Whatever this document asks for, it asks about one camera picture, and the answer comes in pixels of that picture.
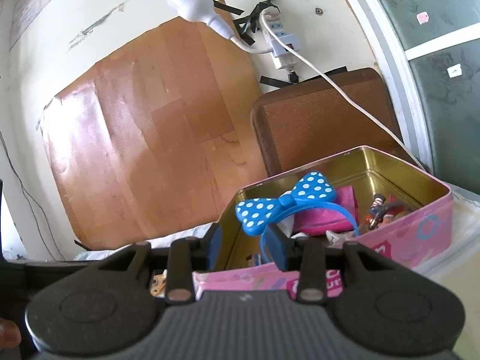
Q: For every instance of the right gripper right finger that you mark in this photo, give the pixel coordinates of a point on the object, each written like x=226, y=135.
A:
x=307, y=256

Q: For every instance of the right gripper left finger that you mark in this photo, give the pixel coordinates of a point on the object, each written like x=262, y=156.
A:
x=188, y=255

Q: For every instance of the magenta fabric wallet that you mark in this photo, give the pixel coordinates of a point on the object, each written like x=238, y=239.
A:
x=316, y=222

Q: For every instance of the gold bear keychain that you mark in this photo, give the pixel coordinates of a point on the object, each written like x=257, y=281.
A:
x=158, y=284

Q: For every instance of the blue polka dot bow headband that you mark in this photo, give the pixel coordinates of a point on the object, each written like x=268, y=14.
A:
x=313, y=191

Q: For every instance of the operator right hand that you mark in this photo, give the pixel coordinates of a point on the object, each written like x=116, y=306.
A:
x=10, y=336

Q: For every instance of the pink biscuit tin box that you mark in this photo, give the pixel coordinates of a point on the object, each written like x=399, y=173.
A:
x=409, y=240

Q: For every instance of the small cartoon figurine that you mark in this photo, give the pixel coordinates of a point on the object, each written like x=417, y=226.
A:
x=384, y=210

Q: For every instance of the brown woven chair back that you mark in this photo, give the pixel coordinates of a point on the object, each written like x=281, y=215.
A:
x=304, y=122

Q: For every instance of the white power strip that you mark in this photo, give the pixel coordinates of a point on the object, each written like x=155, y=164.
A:
x=272, y=29

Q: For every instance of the white round plug adapter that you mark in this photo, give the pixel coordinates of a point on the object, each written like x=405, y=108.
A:
x=203, y=11

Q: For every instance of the white window frame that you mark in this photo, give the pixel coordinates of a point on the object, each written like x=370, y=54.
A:
x=428, y=54

